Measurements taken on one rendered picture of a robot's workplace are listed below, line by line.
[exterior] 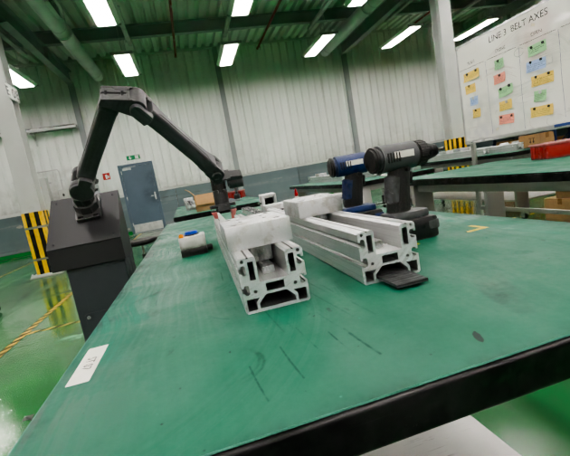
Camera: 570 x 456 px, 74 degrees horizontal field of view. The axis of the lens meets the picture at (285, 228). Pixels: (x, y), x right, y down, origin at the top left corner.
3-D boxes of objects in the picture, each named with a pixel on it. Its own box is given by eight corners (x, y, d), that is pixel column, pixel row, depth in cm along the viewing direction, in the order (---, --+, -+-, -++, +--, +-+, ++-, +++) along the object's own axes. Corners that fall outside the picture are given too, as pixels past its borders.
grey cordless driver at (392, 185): (373, 244, 89) (358, 149, 86) (441, 226, 94) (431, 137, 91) (392, 248, 81) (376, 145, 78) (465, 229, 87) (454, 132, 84)
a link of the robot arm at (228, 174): (208, 159, 146) (212, 174, 141) (238, 154, 148) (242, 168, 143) (213, 181, 156) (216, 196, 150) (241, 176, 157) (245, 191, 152)
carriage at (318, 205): (286, 224, 106) (282, 200, 105) (323, 216, 108) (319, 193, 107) (301, 230, 90) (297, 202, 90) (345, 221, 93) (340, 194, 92)
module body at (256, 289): (218, 242, 134) (213, 219, 133) (246, 237, 136) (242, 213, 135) (247, 315, 57) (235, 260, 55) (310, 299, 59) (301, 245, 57)
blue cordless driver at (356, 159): (336, 230, 117) (324, 158, 114) (397, 218, 119) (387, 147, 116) (342, 233, 109) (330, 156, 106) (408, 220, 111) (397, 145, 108)
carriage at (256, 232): (224, 253, 78) (218, 221, 77) (277, 242, 80) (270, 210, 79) (232, 269, 62) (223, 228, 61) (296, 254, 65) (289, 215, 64)
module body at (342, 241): (270, 232, 138) (266, 209, 137) (297, 226, 140) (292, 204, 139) (365, 285, 60) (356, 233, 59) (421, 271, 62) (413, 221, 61)
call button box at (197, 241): (183, 253, 124) (178, 234, 123) (213, 247, 126) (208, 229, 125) (182, 258, 116) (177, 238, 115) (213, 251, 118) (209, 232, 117)
